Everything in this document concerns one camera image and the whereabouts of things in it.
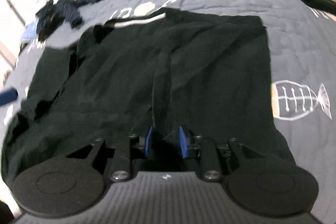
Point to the navy dotted garment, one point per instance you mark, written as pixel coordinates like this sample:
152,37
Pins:
60,11

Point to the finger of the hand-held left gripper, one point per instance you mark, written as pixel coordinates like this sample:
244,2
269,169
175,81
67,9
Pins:
8,96

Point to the black printed sweatshirt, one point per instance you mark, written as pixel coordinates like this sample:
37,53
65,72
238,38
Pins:
210,61

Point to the blue pillow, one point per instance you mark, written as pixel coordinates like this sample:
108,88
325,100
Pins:
29,35

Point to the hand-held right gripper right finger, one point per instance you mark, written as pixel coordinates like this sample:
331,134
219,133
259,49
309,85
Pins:
183,142

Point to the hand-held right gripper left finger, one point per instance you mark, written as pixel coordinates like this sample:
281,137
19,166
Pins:
149,141

